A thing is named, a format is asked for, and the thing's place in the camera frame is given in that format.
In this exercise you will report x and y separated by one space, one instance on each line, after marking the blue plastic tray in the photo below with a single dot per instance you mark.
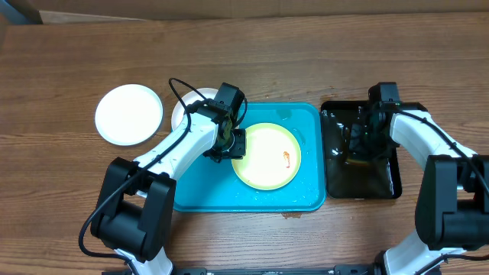
208 186

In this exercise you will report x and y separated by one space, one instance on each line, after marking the white plate with stain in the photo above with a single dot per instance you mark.
129 115

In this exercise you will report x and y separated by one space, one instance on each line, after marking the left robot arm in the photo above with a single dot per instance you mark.
131 221

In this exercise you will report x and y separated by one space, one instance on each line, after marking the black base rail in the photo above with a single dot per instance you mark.
337 270

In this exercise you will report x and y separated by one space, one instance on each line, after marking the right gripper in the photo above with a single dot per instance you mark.
359 137

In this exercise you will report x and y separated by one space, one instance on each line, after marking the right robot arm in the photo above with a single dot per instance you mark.
451 216

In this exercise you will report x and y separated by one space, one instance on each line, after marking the white plate upper left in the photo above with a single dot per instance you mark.
190 97

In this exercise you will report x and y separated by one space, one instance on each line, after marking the green yellow sponge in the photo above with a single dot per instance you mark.
357 161

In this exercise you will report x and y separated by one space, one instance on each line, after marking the black water tray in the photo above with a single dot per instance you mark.
380 180

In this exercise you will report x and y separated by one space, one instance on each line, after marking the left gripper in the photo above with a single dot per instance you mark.
239 153

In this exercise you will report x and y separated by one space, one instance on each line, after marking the yellow plate with stain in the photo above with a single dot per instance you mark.
272 158

